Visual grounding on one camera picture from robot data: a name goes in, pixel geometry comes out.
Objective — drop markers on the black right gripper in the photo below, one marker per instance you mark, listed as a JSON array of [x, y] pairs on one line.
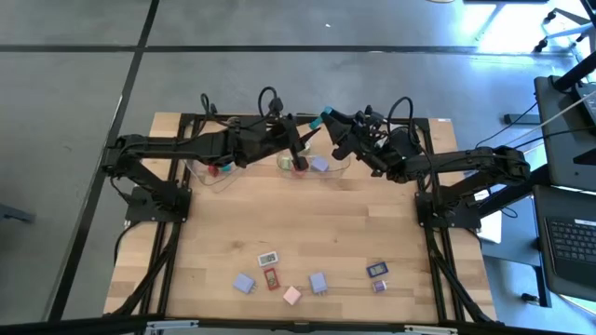
[[368, 139]]

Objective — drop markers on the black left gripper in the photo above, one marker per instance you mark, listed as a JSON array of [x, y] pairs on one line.
[[261, 139]]

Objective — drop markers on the lavender wall charger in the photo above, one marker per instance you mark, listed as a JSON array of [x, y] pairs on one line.
[[243, 282], [319, 164], [318, 282]]

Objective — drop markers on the pale green wall charger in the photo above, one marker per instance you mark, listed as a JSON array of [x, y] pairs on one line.
[[285, 162]]

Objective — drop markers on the small teal box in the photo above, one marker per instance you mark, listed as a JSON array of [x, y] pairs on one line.
[[315, 123], [226, 168]]

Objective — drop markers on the small red box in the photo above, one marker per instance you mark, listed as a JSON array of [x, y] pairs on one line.
[[213, 170]]

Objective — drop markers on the white digital clock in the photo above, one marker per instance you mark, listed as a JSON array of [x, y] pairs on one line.
[[267, 259]]

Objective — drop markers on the red digital clock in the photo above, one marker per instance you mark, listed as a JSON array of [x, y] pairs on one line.
[[272, 279]]

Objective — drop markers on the blue digital clock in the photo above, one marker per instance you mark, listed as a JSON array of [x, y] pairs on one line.
[[377, 269]]

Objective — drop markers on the pink wall charger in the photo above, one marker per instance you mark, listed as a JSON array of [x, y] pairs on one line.
[[292, 295]]

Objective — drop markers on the small purple white adapter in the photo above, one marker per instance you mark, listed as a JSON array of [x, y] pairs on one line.
[[380, 286]]

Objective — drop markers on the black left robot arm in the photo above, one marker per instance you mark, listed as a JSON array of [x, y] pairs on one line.
[[163, 146]]

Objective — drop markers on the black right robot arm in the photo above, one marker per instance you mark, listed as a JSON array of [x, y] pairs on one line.
[[465, 160]]

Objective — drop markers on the office chair base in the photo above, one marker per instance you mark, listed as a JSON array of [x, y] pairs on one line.
[[540, 45]]

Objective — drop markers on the clear plastic bin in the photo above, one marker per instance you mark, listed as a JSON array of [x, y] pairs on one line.
[[219, 183], [335, 170]]

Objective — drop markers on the dark round clamp knob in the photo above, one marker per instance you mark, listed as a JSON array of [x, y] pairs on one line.
[[213, 111], [368, 111]]

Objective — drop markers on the black stand beam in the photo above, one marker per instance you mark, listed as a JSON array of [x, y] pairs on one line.
[[512, 195]]

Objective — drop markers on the dark grey side desk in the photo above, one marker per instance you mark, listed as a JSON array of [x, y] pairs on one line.
[[559, 139]]

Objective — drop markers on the black diagonal pole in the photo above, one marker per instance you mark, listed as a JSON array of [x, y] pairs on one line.
[[572, 75]]

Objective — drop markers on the dark grey laptop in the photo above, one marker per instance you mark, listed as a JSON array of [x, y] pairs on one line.
[[572, 242]]

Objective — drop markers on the grey floor object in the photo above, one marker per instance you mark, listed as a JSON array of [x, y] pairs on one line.
[[14, 214]]

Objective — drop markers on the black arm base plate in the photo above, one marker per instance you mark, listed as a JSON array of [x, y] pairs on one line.
[[465, 218], [139, 211]]

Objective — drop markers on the black aluminium table frame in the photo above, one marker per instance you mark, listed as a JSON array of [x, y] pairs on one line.
[[168, 235]]

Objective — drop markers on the black rail with silver brackets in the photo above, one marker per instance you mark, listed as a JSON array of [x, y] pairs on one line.
[[298, 328]]

